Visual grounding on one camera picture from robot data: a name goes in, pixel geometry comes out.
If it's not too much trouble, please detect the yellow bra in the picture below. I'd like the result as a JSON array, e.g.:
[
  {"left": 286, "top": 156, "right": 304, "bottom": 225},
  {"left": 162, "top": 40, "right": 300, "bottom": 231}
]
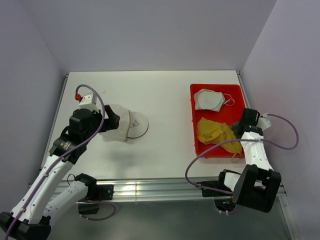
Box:
[{"left": 195, "top": 117, "right": 245, "bottom": 162}]

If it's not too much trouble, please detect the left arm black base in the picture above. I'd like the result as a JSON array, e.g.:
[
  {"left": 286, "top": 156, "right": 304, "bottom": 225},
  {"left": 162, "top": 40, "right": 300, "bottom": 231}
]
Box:
[{"left": 78, "top": 184, "right": 114, "bottom": 218}]

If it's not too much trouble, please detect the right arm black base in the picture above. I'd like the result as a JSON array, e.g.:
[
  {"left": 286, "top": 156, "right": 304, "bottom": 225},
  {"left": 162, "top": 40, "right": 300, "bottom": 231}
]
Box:
[{"left": 196, "top": 180, "right": 243, "bottom": 216}]

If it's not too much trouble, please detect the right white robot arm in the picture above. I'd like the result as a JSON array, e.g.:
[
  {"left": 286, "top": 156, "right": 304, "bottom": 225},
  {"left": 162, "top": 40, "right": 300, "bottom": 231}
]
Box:
[{"left": 196, "top": 108, "right": 282, "bottom": 213}]

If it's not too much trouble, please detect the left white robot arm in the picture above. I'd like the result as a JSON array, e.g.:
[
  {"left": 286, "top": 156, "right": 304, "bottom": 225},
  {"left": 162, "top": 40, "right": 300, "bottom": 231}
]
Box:
[{"left": 0, "top": 105, "right": 120, "bottom": 240}]

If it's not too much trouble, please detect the white folded bra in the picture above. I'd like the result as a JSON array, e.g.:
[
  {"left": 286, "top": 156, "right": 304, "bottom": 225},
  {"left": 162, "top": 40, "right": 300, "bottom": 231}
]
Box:
[{"left": 193, "top": 89, "right": 235, "bottom": 112}]

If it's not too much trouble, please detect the red plastic tray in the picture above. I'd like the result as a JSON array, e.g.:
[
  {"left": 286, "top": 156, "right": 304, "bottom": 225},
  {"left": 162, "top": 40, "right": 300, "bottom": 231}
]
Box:
[{"left": 190, "top": 83, "right": 246, "bottom": 156}]

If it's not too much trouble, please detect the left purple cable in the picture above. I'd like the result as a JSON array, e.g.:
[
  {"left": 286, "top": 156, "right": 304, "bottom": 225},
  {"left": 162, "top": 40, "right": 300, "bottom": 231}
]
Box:
[{"left": 3, "top": 84, "right": 117, "bottom": 240}]

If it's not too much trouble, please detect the purple cable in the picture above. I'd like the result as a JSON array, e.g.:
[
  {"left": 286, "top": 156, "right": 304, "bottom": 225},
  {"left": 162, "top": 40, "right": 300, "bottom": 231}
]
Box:
[
  {"left": 184, "top": 113, "right": 300, "bottom": 215},
  {"left": 3, "top": 84, "right": 117, "bottom": 240}
]

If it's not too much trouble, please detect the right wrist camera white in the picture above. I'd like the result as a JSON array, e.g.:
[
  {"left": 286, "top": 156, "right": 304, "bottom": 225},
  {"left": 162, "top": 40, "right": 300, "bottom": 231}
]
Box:
[{"left": 257, "top": 113, "right": 272, "bottom": 131}]

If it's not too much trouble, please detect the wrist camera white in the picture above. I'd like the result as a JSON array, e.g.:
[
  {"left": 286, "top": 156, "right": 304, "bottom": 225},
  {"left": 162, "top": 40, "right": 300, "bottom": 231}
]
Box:
[
  {"left": 257, "top": 113, "right": 272, "bottom": 131},
  {"left": 74, "top": 92, "right": 98, "bottom": 112}
]

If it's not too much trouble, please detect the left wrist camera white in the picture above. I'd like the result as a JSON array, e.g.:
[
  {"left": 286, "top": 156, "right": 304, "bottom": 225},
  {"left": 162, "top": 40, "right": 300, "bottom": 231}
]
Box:
[{"left": 74, "top": 92, "right": 98, "bottom": 112}]

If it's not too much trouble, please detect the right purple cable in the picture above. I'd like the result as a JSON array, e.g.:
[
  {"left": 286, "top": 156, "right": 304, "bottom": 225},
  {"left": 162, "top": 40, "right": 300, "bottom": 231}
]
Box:
[{"left": 184, "top": 113, "right": 300, "bottom": 215}]

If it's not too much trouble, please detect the aluminium rail frame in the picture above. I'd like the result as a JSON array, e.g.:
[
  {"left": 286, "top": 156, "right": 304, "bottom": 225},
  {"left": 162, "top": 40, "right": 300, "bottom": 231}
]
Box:
[{"left": 14, "top": 71, "right": 301, "bottom": 240}]

